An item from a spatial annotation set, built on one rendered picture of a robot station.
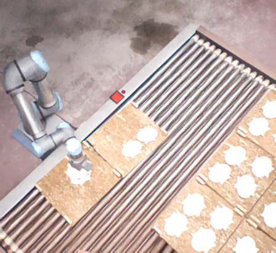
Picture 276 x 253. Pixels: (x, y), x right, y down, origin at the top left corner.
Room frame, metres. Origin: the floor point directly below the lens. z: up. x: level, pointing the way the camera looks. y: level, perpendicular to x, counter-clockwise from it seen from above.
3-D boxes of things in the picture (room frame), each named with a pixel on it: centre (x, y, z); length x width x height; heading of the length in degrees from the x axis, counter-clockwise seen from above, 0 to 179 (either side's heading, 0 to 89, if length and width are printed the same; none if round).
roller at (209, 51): (0.91, -0.08, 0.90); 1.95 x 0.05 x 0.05; 133
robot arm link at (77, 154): (0.68, 0.21, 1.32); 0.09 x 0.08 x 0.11; 25
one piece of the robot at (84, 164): (0.66, 0.19, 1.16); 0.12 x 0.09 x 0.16; 55
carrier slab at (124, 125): (0.89, -0.09, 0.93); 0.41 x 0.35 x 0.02; 129
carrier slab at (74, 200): (0.62, 0.23, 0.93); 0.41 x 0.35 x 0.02; 131
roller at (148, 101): (0.95, -0.04, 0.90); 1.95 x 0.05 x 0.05; 133
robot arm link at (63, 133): (0.76, 0.26, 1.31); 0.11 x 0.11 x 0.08; 25
